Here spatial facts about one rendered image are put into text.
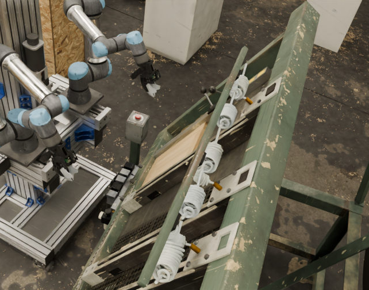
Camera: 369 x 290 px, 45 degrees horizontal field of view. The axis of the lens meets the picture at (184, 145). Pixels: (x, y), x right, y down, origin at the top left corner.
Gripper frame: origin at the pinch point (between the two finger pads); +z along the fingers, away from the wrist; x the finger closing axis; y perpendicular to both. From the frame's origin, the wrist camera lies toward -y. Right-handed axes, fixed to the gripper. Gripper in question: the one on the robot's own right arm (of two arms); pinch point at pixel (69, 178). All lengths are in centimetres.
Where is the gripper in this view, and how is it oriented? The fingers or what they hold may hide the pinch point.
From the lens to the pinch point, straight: 204.4
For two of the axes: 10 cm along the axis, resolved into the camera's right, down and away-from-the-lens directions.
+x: 4.6, -6.0, 6.6
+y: 8.4, 0.6, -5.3
